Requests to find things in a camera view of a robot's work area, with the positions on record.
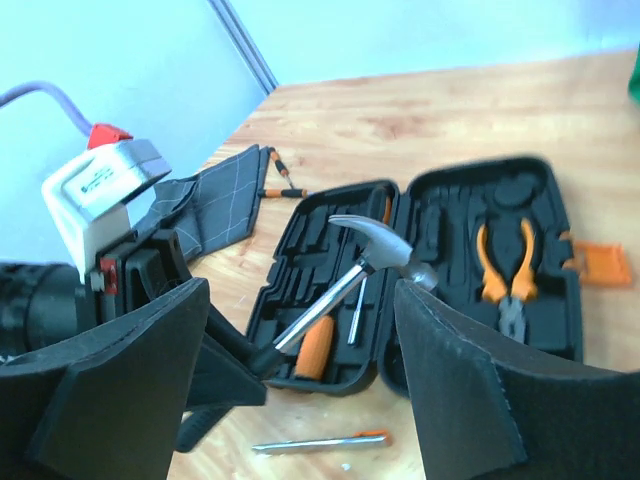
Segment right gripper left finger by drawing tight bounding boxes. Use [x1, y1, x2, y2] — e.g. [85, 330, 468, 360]
[1, 279, 209, 479]

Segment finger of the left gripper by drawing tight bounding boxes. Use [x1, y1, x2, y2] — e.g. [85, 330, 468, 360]
[175, 404, 233, 453]
[187, 305, 267, 408]

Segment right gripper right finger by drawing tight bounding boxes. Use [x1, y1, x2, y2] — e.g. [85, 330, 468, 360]
[394, 280, 639, 479]

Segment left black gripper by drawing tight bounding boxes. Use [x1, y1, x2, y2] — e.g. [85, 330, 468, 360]
[1, 229, 191, 360]

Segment orange-handled screwdriver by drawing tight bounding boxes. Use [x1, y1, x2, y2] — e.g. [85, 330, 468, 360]
[294, 315, 335, 381]

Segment orange-black pliers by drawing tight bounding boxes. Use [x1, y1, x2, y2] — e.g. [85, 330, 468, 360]
[476, 218, 538, 344]

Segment black-handled screwdriver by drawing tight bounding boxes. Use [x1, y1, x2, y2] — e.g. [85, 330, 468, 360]
[346, 187, 394, 346]

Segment black plastic tool case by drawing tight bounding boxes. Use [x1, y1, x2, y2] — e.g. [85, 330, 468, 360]
[244, 156, 632, 399]

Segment claw hammer black handle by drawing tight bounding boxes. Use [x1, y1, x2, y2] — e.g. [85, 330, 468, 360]
[249, 215, 438, 379]

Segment silver metal file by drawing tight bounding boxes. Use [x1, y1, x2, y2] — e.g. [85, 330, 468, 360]
[251, 430, 392, 455]

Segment grey checked cloth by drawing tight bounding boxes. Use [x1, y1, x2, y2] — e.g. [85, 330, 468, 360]
[136, 144, 272, 262]

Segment orange-black precision screwdriver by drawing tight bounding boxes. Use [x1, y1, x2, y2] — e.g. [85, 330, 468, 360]
[257, 188, 311, 199]

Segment green sleeveless shirt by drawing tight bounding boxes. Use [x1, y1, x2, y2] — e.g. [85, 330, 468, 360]
[627, 50, 640, 106]

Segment small brown-handled screwdriver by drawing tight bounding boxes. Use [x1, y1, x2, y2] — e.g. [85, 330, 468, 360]
[269, 147, 295, 189]

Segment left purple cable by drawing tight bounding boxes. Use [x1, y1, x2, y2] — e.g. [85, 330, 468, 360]
[0, 81, 96, 139]

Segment aluminium frame rail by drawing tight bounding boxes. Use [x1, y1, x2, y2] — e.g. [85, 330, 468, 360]
[208, 0, 278, 95]

